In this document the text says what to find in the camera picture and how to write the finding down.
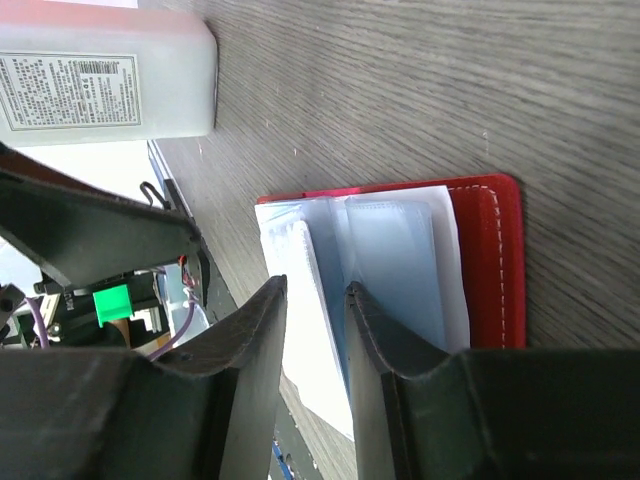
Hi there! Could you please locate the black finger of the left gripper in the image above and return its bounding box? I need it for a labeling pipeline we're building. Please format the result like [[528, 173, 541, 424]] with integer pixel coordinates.
[[1, 146, 210, 300]]

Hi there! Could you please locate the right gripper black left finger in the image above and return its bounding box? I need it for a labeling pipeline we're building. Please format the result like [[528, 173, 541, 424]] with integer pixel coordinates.
[[1, 275, 287, 479]]

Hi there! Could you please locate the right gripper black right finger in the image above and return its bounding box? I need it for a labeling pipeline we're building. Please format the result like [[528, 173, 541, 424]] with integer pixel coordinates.
[[345, 282, 639, 479]]

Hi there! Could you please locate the red leather card holder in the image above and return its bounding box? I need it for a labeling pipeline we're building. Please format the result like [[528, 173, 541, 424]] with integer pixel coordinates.
[[255, 174, 526, 437]]

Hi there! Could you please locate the white plastic bottle black cap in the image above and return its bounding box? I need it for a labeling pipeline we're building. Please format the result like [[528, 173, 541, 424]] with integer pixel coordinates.
[[1, 1, 218, 147]]

